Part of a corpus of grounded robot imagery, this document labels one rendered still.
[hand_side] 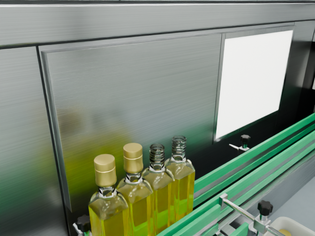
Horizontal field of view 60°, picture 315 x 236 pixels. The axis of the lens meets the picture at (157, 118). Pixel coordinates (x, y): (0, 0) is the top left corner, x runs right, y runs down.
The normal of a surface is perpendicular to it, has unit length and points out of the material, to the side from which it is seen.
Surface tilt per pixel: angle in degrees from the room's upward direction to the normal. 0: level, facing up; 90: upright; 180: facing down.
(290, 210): 0
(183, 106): 90
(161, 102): 90
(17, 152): 90
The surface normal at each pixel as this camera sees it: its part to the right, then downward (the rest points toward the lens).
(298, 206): 0.00, -0.92
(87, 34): 0.65, 0.30
